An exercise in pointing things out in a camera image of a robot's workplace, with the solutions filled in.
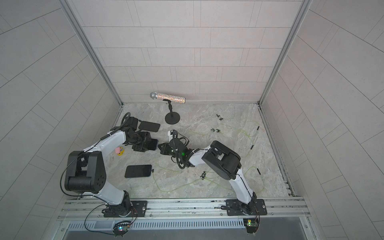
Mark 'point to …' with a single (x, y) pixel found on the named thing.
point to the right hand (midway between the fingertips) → (157, 147)
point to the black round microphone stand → (171, 118)
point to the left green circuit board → (121, 228)
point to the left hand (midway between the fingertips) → (155, 137)
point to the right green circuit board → (251, 224)
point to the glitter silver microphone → (154, 95)
